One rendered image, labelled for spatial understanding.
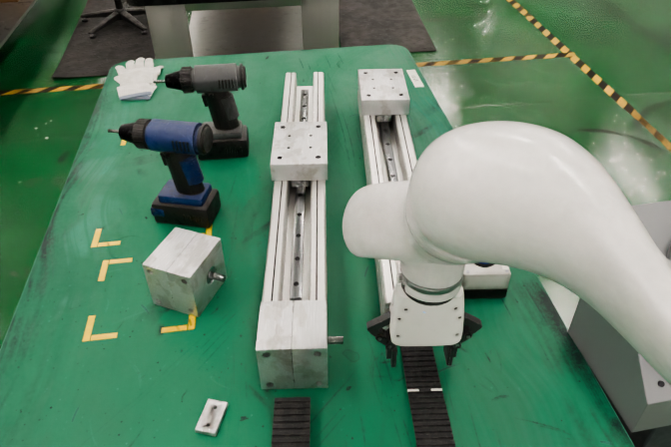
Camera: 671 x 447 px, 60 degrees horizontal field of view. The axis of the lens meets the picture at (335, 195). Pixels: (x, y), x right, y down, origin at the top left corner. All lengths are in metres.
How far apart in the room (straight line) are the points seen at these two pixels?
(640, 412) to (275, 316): 0.52
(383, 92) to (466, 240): 1.04
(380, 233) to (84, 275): 0.69
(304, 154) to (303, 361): 0.45
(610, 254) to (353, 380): 0.66
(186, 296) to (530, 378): 0.56
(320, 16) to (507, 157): 2.30
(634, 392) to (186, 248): 0.70
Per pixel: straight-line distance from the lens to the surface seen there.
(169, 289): 1.01
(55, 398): 1.00
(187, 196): 1.17
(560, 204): 0.32
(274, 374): 0.89
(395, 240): 0.59
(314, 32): 2.63
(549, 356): 1.00
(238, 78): 1.29
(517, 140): 0.34
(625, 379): 0.94
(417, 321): 0.82
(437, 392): 0.90
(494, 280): 1.02
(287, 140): 1.19
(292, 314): 0.88
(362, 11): 4.43
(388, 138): 1.32
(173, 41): 2.65
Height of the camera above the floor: 1.54
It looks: 38 degrees down
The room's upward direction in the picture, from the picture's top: 1 degrees counter-clockwise
